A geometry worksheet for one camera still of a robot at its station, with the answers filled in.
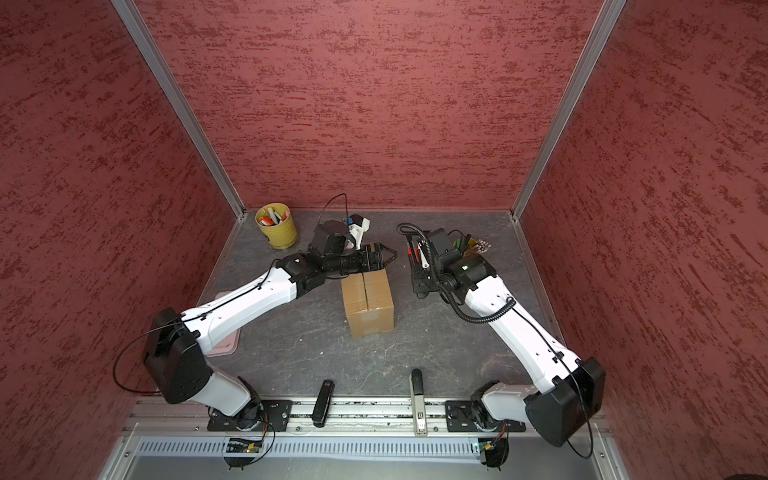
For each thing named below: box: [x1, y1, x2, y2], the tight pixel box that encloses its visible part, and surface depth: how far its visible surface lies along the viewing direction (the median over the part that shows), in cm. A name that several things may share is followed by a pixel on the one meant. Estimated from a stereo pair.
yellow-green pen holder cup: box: [255, 202, 298, 250], surface depth 103 cm
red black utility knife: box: [407, 240, 421, 265], surface depth 81 cm
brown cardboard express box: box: [341, 268, 395, 339], surface depth 81 cm
